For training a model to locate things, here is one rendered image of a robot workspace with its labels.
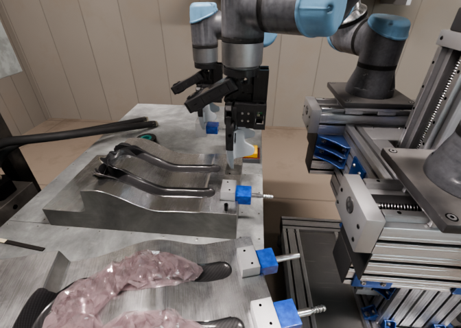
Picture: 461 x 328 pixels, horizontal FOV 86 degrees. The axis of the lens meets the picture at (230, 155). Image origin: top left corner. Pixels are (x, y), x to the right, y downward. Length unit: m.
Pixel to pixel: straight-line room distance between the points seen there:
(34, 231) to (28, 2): 2.92
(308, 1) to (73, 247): 0.71
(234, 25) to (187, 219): 0.43
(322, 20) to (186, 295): 0.48
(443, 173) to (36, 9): 3.46
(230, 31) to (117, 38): 2.68
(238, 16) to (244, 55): 0.06
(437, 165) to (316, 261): 0.95
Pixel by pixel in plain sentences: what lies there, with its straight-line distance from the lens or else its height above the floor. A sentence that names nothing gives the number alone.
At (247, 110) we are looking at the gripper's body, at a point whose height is 1.14.
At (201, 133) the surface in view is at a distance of 0.87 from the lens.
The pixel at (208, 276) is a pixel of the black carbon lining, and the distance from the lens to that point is 0.55.
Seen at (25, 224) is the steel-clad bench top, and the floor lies 0.80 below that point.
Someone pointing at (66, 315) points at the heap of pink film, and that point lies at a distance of 0.54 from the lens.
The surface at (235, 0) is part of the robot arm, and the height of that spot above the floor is 1.31.
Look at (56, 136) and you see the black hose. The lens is 1.04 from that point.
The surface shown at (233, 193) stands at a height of 0.92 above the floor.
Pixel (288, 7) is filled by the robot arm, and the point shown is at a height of 1.31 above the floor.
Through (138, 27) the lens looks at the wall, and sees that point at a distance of 2.98.
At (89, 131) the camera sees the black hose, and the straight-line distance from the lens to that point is 1.08.
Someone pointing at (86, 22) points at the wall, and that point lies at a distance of 3.22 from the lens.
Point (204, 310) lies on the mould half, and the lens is 0.51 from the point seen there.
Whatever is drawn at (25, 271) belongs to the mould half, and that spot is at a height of 0.91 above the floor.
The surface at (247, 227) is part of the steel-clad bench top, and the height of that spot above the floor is 0.80.
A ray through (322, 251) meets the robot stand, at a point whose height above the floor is 0.21.
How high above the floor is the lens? 1.32
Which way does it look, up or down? 33 degrees down
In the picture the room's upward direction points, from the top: straight up
